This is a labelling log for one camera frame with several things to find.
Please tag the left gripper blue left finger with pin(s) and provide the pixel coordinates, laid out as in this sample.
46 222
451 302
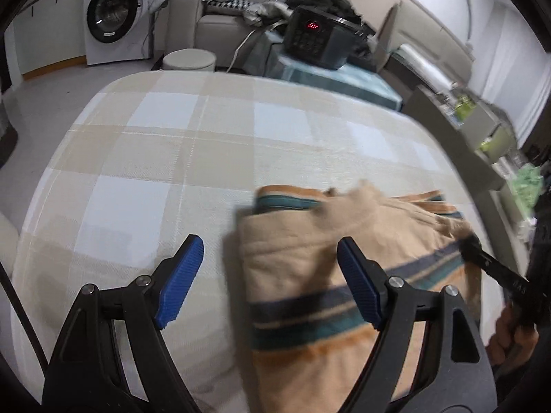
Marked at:
173 279

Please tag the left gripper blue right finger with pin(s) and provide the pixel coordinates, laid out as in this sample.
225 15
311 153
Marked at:
366 281

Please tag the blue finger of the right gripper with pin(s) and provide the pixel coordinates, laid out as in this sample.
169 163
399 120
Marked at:
472 251

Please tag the grey clothes on sofa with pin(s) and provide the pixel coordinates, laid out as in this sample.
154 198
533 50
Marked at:
254 14

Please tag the person's right hand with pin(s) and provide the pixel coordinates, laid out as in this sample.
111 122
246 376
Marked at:
505 337

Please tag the green plastic bag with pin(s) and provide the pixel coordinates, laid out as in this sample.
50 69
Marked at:
526 187

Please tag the grey curved counter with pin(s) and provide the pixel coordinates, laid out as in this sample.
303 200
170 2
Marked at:
480 178

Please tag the plaid beige tablecloth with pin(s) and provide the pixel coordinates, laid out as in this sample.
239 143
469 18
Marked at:
156 156

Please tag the beige padded headboard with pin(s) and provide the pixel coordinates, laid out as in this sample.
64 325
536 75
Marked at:
407 24

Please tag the round grey ottoman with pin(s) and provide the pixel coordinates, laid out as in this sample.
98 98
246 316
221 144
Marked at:
190 60

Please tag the teal plaid side table cloth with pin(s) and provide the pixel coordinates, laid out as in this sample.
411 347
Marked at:
268 59

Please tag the black electric pressure cooker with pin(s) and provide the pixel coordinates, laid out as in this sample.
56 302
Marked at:
322 39

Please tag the white front-load washing machine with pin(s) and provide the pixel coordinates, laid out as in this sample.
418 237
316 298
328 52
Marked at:
117 31

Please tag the grey sofa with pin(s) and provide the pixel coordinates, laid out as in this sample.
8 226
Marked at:
184 24

